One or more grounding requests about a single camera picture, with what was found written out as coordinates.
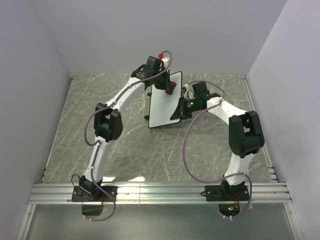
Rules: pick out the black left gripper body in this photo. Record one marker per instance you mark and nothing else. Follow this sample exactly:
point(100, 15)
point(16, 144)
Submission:
point(161, 80)

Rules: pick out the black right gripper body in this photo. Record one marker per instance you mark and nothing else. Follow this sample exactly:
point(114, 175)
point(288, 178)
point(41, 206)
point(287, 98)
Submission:
point(186, 108)

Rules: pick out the red black whiteboard eraser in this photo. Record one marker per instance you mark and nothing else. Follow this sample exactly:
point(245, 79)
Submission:
point(170, 87)

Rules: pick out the white whiteboard black frame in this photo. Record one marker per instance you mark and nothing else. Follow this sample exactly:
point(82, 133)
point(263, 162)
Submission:
point(162, 105)

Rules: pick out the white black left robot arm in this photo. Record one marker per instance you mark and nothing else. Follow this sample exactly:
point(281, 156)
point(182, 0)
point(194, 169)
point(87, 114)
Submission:
point(105, 125)

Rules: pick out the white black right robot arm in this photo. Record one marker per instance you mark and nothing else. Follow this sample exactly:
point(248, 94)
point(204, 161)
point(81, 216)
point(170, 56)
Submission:
point(245, 135)

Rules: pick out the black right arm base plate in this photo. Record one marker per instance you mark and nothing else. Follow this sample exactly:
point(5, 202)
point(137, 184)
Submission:
point(225, 193)

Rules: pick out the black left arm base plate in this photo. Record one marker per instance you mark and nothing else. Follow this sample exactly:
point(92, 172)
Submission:
point(81, 195)

